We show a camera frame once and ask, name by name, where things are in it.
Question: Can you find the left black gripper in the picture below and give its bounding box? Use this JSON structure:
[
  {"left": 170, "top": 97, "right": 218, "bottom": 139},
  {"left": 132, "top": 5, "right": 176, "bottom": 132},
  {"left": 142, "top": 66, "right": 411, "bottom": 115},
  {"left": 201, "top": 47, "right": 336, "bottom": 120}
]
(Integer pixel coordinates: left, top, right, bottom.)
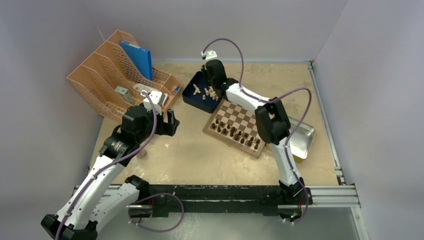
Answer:
[{"left": 136, "top": 106, "right": 178, "bottom": 144}]

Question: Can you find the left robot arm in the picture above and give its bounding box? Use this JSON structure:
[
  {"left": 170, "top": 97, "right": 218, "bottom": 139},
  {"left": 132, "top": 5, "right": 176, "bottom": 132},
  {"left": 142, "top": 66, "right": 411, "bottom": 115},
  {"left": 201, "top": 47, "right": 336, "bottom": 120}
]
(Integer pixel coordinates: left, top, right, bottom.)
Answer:
[{"left": 41, "top": 105, "right": 180, "bottom": 240}]

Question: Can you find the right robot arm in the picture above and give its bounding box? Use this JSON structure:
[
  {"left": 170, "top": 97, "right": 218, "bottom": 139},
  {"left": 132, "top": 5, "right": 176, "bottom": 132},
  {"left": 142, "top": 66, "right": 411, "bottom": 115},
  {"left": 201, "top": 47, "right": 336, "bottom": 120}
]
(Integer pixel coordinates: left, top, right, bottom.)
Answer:
[{"left": 201, "top": 59, "right": 309, "bottom": 204}]

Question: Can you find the pile of light chess pieces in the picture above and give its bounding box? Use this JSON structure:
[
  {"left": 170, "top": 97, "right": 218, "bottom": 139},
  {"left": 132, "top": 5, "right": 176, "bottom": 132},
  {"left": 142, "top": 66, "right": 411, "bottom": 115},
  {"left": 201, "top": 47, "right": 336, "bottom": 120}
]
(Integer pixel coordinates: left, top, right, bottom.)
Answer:
[{"left": 192, "top": 84, "right": 220, "bottom": 101}]

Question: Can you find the wooden chess board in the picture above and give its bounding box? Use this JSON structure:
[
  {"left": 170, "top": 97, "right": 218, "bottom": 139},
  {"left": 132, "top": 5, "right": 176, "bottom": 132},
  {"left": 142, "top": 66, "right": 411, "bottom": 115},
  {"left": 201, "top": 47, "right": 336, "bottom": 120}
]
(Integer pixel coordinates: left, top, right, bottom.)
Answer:
[{"left": 203, "top": 100, "right": 265, "bottom": 159}]

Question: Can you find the row of dark chess pieces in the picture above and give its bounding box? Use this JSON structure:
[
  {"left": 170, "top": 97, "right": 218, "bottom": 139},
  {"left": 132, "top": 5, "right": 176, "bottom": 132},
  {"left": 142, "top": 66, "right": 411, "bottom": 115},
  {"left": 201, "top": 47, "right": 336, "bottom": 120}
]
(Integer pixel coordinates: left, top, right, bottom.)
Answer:
[{"left": 208, "top": 119, "right": 261, "bottom": 151}]

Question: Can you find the dark blue tray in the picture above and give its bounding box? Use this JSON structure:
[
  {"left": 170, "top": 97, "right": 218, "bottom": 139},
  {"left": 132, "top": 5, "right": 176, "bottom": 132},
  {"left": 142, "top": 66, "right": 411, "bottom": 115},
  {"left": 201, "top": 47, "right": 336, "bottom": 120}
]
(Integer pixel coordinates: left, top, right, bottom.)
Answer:
[{"left": 182, "top": 71, "right": 222, "bottom": 114}]

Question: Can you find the pink capped bottle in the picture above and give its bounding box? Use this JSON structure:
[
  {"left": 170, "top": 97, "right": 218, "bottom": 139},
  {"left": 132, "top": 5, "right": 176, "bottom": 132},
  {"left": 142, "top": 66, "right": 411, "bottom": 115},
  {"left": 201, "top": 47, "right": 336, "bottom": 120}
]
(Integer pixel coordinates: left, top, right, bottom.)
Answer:
[{"left": 136, "top": 148, "right": 147, "bottom": 158}]

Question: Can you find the small grey box in organizer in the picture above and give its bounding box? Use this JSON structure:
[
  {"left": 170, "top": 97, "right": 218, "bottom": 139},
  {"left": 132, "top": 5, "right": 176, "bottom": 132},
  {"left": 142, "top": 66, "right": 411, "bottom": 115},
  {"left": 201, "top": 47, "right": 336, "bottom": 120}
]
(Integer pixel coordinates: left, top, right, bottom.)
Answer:
[{"left": 114, "top": 86, "right": 134, "bottom": 105}]

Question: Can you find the blue folder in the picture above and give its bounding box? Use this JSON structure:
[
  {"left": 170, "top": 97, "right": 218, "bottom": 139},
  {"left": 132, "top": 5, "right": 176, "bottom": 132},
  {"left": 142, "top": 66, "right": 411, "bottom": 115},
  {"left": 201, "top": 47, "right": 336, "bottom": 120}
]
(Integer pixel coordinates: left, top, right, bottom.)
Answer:
[{"left": 120, "top": 41, "right": 153, "bottom": 81}]

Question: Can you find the orange plastic file organizer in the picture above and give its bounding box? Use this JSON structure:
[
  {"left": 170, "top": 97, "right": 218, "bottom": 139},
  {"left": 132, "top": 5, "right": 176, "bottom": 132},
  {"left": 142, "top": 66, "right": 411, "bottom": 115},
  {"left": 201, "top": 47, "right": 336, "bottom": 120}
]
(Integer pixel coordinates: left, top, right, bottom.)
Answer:
[{"left": 67, "top": 30, "right": 183, "bottom": 123}]

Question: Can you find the metal tin box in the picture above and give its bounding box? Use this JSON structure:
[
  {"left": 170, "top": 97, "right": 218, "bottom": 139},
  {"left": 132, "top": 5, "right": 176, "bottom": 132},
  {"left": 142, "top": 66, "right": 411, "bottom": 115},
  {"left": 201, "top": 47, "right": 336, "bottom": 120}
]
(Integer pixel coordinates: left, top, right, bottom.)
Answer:
[{"left": 265, "top": 116, "right": 316, "bottom": 164}]

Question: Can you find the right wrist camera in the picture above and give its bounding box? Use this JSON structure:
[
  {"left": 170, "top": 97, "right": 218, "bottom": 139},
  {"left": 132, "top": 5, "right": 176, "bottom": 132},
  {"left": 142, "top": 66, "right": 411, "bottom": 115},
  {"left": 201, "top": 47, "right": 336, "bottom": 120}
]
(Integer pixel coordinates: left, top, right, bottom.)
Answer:
[{"left": 201, "top": 50, "right": 218, "bottom": 62}]

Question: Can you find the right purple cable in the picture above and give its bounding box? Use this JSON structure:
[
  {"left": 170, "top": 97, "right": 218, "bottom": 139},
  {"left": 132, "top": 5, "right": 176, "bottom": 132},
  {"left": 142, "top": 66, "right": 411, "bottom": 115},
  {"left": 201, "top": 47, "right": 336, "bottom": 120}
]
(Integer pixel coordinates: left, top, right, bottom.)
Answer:
[{"left": 202, "top": 38, "right": 313, "bottom": 225}]

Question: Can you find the purple cable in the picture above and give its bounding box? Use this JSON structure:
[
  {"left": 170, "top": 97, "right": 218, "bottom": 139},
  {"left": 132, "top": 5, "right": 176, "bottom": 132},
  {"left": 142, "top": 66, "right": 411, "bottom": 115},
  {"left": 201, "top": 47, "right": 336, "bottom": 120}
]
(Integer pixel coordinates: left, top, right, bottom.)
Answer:
[
  {"left": 54, "top": 92, "right": 185, "bottom": 240},
  {"left": 202, "top": 38, "right": 313, "bottom": 225}
]

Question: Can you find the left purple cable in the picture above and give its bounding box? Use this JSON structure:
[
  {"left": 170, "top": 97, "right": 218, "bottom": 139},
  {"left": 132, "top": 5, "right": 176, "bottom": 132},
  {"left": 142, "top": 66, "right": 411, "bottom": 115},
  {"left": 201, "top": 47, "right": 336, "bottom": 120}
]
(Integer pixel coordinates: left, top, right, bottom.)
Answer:
[{"left": 54, "top": 92, "right": 185, "bottom": 240}]

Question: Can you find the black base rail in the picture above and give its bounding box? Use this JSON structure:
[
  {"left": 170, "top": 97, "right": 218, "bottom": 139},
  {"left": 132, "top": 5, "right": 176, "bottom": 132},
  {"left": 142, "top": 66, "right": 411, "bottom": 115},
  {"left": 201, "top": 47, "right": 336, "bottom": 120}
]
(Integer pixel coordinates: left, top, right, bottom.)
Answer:
[{"left": 135, "top": 184, "right": 313, "bottom": 219}]

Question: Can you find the aluminium frame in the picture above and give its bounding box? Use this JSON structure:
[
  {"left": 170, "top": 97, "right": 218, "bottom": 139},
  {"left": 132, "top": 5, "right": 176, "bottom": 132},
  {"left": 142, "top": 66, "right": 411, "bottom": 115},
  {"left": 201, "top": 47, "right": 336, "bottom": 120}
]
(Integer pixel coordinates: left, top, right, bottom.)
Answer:
[{"left": 59, "top": 184, "right": 370, "bottom": 240}]

